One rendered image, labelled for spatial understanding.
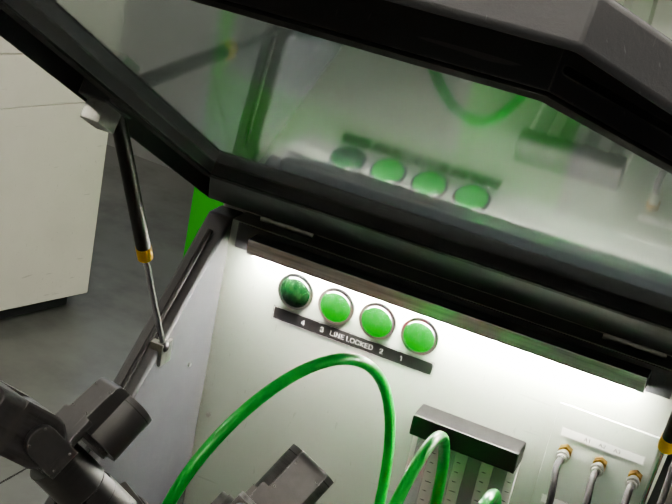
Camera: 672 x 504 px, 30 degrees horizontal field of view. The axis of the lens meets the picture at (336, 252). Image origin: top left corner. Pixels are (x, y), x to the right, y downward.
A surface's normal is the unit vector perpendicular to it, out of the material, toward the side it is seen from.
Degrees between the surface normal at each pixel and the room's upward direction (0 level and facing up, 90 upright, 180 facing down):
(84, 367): 0
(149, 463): 90
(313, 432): 90
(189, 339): 90
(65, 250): 90
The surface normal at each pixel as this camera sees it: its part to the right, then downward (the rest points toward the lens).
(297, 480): 0.14, -0.24
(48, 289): 0.72, 0.38
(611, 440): -0.39, 0.27
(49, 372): 0.19, -0.91
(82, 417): -0.43, -0.67
